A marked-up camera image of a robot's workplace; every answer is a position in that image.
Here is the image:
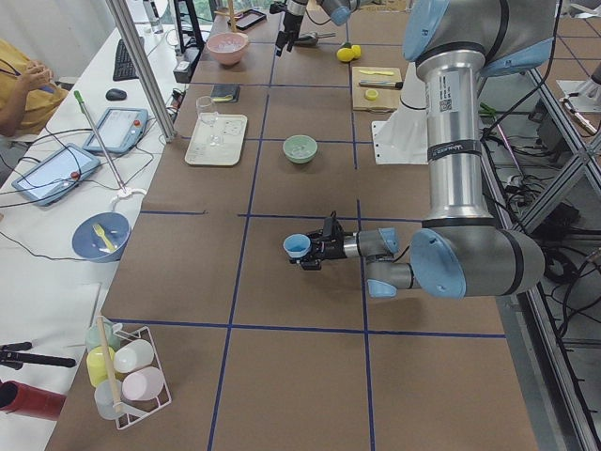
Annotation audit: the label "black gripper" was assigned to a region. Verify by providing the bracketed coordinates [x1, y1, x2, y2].
[288, 210, 347, 271]
[270, 0, 305, 56]

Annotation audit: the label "light blue plastic cup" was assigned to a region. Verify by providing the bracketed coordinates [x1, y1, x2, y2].
[283, 234, 312, 259]

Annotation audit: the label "green ceramic bowl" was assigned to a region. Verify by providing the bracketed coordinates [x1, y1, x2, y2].
[283, 135, 317, 164]

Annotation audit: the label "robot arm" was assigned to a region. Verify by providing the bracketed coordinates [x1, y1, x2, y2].
[270, 0, 367, 56]
[284, 1, 559, 299]

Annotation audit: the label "metal ice scoop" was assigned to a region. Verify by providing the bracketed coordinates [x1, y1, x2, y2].
[294, 32, 336, 47]

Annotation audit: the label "ice cubes in green bowl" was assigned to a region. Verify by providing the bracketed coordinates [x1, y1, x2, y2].
[290, 146, 311, 159]

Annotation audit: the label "blue bowl with fork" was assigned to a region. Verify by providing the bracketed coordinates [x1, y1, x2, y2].
[71, 211, 131, 263]

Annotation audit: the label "wooden stand with pole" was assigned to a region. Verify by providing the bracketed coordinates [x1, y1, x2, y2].
[213, 1, 249, 33]

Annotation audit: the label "whole yellow lemon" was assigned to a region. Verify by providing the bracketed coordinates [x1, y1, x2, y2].
[336, 47, 356, 63]

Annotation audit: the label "yellow plastic knife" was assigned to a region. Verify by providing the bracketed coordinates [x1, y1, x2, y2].
[359, 70, 395, 76]

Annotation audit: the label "grey and yellow cloth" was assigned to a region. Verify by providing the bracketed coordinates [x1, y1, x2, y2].
[210, 84, 240, 103]

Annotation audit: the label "steel muddler black cap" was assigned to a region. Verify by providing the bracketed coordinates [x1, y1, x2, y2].
[359, 80, 404, 90]

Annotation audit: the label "lemon half slice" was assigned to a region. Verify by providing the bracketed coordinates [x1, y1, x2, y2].
[364, 89, 378, 101]

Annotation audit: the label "clear wine glass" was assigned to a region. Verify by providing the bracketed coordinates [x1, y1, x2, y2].
[195, 96, 222, 146]

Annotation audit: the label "wooden cutting board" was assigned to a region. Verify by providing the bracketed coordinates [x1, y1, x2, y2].
[351, 67, 403, 111]

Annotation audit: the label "cream bear tray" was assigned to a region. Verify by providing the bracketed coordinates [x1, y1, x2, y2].
[184, 115, 248, 166]

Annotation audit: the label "black keyboard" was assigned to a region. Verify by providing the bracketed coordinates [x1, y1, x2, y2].
[113, 39, 138, 82]

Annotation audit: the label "black computer mouse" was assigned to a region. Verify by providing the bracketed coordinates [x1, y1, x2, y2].
[105, 88, 128, 101]

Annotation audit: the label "far teach pendant tablet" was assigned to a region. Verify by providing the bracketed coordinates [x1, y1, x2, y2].
[96, 107, 149, 155]

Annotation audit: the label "teach pendant tablet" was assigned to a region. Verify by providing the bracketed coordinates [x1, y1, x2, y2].
[11, 144, 100, 206]
[96, 107, 149, 155]

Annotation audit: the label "white cup in rack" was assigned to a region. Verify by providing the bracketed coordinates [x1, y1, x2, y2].
[114, 339, 154, 373]

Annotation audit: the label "pink cup in rack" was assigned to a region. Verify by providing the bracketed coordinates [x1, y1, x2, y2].
[122, 366, 164, 401]

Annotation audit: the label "green tipped metal rod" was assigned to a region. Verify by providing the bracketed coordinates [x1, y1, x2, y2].
[74, 90, 146, 210]

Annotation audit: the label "yellow cup in rack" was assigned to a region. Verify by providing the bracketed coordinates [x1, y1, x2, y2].
[85, 346, 108, 387]

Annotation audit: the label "person in yellow shirt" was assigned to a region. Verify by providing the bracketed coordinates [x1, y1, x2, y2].
[1, 39, 69, 138]

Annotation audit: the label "near teach pendant tablet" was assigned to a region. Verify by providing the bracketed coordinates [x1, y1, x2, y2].
[11, 144, 100, 206]

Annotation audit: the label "red cylinder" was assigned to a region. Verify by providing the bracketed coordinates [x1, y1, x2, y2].
[1, 381, 66, 421]

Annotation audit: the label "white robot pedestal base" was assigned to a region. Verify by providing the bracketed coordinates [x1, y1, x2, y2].
[372, 62, 428, 164]

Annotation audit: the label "aluminium frame post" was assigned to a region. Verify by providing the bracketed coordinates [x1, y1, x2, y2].
[106, 0, 177, 143]

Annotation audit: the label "white wire cup rack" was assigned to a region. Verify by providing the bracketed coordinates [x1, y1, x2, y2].
[93, 317, 172, 430]

